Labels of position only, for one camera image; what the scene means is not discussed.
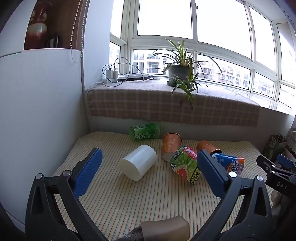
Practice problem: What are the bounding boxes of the white lace cloth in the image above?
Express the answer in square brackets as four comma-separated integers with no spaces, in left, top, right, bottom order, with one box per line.
[285,128,296,150]

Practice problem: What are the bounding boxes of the red and white vase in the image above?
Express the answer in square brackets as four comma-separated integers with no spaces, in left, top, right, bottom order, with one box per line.
[24,1,53,50]

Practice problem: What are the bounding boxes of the white cabinet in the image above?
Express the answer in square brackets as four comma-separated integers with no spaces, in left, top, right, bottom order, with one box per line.
[0,47,93,233]

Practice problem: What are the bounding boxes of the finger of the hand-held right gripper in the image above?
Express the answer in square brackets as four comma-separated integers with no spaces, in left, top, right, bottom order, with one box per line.
[256,154,285,178]
[276,153,296,173]

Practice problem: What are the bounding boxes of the dark plant saucer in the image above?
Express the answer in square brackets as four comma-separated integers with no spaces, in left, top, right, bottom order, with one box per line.
[166,80,197,88]

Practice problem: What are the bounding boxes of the plaid windowsill cloth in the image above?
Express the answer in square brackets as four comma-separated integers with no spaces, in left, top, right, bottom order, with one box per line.
[86,79,261,127]

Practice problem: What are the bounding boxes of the plain orange paper cup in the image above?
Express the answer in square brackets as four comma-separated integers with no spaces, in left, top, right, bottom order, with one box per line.
[196,140,219,155]

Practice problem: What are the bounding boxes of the green fruit drink can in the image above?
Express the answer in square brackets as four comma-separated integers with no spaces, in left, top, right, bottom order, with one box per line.
[169,146,202,186]

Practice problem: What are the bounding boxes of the round black flat device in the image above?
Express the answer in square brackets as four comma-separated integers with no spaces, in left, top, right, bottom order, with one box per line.
[117,72,152,82]

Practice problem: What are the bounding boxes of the potted spider plant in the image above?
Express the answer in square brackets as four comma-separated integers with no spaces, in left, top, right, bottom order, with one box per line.
[150,38,223,113]

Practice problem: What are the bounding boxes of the grey knitted cloth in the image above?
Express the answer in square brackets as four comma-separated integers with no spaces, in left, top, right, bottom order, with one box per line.
[115,226,146,241]

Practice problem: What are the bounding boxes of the green tea bottle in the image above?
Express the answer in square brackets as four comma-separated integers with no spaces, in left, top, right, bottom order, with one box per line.
[129,123,161,141]

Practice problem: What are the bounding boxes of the white bead chain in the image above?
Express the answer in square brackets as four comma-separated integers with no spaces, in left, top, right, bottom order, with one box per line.
[70,0,88,64]

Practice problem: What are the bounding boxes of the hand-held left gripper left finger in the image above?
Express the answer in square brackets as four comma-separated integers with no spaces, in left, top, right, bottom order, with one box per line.
[25,148,109,241]

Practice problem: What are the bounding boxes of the striped bed sheet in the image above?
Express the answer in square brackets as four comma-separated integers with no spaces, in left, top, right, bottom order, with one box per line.
[52,131,274,241]

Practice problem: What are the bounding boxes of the blue orange drink can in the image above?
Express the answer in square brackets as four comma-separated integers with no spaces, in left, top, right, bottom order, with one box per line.
[211,153,245,176]

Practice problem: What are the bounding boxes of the green paper bag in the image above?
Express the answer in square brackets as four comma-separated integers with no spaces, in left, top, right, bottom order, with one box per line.
[262,134,287,161]

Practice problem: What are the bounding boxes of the white power cable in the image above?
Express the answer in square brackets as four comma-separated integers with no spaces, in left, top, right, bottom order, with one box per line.
[88,81,105,91]

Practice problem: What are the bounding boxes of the white cup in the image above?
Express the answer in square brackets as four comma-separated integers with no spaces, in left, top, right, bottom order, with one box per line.
[119,145,157,181]

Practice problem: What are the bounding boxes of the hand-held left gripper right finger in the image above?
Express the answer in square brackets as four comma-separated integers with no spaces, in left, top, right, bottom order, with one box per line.
[192,149,273,241]

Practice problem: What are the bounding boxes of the white chargers with cables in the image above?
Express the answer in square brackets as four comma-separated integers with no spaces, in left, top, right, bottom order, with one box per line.
[102,57,145,88]

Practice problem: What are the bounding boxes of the orange patterned paper cup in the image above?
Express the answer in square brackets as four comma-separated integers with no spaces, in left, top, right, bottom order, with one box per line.
[162,133,183,161]

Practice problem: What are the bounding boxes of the brown paper cup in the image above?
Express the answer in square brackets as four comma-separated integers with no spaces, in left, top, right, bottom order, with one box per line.
[141,215,190,241]

